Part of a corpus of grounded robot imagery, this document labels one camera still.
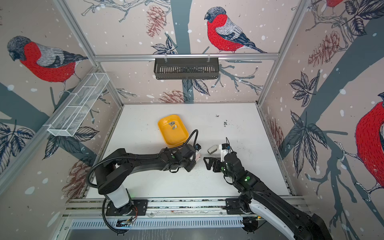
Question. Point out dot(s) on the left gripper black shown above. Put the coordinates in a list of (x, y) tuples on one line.
[(193, 164)]

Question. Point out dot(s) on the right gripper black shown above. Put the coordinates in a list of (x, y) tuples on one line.
[(213, 159)]

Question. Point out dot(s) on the metal stapler base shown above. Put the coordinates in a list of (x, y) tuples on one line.
[(212, 149)]

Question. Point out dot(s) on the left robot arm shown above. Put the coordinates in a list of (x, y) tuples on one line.
[(108, 175)]

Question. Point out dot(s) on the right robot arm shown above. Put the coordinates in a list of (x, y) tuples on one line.
[(255, 197)]

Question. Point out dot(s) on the yellow plastic tray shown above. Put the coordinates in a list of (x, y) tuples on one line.
[(176, 137)]

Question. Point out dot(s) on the staple strips pile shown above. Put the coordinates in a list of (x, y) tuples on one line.
[(173, 125)]

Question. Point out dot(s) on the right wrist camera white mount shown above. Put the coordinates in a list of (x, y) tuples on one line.
[(225, 149)]

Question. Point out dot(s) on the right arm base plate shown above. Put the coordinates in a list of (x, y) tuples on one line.
[(236, 206)]

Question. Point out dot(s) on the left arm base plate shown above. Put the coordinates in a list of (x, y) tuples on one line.
[(133, 208)]

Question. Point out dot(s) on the black hanging wire basket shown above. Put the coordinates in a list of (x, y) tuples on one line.
[(187, 69)]

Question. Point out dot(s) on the aluminium rail front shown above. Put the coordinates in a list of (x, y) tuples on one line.
[(162, 207)]

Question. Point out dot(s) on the white wire mesh shelf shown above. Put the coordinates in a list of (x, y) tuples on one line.
[(74, 113)]

